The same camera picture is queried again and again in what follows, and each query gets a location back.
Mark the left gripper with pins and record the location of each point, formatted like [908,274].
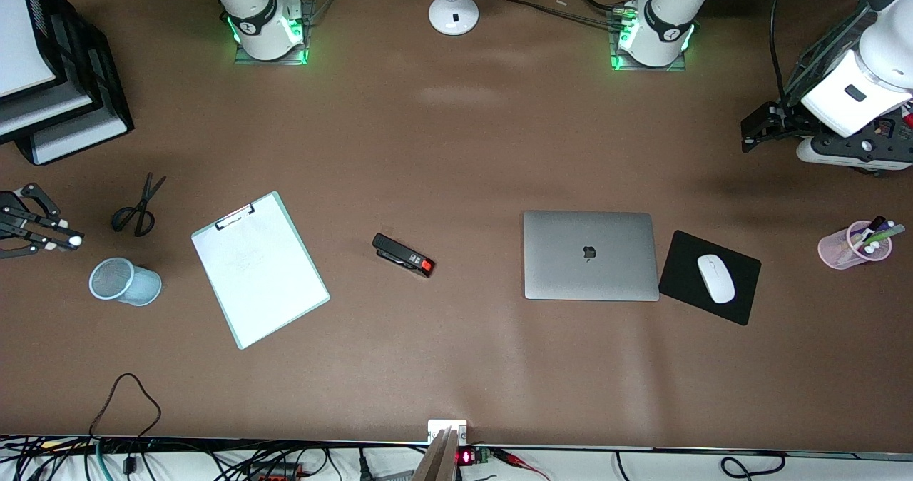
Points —
[783,118]

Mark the silver laptop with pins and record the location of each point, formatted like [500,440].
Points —
[588,256]

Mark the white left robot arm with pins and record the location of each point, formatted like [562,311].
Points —
[663,24]

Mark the black purple marker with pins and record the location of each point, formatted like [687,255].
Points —
[874,225]

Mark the light green marker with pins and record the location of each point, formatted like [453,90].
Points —
[888,234]

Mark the white paper sheet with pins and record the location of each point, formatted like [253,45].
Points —
[78,142]
[21,38]
[43,113]

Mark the blue mesh pen cup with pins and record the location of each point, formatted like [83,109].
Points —
[139,286]

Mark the pink mesh pen cup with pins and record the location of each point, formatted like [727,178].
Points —
[834,249]

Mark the white computer mouse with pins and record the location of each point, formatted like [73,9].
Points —
[715,279]

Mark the black stacked paper tray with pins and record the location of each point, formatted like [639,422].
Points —
[85,46]

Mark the black mouse pad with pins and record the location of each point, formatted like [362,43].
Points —
[685,274]

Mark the mint clipboard with paper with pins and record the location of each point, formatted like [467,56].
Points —
[264,281]

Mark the white round stand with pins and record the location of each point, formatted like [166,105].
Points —
[454,16]

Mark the black stapler orange tip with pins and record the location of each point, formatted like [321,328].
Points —
[399,252]

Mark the red LED circuit board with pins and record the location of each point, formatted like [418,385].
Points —
[474,457]

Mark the clear arm base plate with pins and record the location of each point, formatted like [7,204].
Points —
[250,60]
[645,68]

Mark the white mounting bracket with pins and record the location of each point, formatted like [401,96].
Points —
[436,425]

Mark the grey wedge post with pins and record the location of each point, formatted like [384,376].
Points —
[436,463]

